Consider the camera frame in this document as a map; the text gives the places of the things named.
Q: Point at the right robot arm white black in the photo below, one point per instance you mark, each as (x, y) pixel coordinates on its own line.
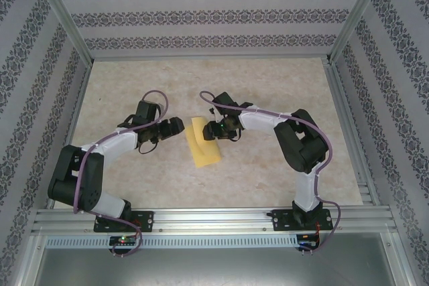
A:
(301, 152)

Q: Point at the aluminium frame post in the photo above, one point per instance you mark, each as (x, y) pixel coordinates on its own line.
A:
(62, 11)
(359, 11)

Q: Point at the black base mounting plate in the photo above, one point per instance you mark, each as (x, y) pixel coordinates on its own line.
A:
(145, 219)
(281, 220)

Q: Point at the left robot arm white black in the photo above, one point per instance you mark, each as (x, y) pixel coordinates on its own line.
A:
(90, 192)

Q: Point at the aluminium mounting rail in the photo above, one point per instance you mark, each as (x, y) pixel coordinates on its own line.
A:
(214, 219)

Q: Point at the grey metal shelf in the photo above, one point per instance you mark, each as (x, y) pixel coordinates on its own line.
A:
(214, 266)

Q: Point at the yellow paper sheet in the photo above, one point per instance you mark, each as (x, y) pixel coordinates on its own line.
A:
(204, 155)

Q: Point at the small controller board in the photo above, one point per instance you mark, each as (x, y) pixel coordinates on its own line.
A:
(122, 239)
(306, 237)

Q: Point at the aluminium side rail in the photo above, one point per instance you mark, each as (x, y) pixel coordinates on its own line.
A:
(78, 98)
(338, 98)

